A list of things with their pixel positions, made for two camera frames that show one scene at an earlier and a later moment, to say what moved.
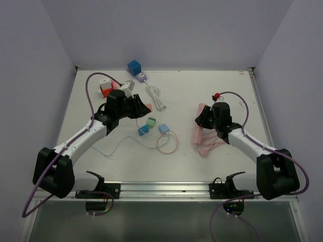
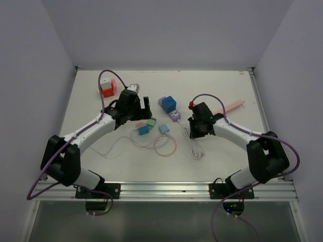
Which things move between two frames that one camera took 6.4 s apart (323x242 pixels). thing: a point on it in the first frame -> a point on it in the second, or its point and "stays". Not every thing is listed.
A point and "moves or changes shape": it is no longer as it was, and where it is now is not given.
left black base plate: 113,189 stays
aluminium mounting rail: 160,191 stays
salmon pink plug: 149,106 moves or changes shape
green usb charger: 151,122 stays
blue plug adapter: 143,130 stays
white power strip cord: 152,91 -> 195,151
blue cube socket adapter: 134,67 -> 169,104
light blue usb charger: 163,128 stays
